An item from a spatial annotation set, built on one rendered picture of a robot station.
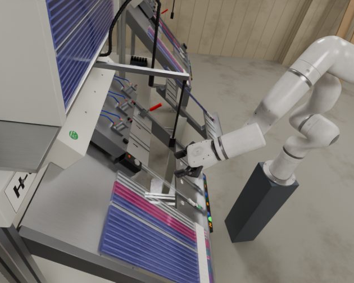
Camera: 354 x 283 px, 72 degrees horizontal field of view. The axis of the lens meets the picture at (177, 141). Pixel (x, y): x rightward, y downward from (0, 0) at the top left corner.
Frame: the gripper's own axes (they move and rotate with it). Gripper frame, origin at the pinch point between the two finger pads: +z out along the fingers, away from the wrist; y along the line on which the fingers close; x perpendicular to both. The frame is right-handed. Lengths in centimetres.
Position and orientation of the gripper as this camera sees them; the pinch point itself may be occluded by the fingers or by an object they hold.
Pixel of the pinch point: (177, 164)
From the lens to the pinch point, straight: 89.7
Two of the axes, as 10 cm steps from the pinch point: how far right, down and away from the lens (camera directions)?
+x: 4.7, 6.4, 6.1
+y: 0.2, 6.8, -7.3
